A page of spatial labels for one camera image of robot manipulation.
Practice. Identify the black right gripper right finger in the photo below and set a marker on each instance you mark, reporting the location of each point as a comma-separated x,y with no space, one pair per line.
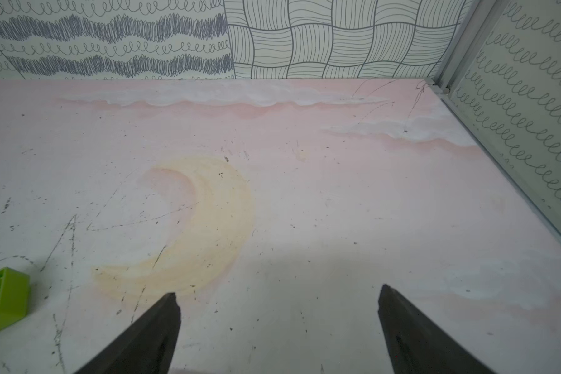
416,344

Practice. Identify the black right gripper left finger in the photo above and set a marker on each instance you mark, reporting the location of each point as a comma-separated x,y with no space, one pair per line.
146,346

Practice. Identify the green square lego brick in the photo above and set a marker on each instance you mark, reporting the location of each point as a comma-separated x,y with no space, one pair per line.
14,296

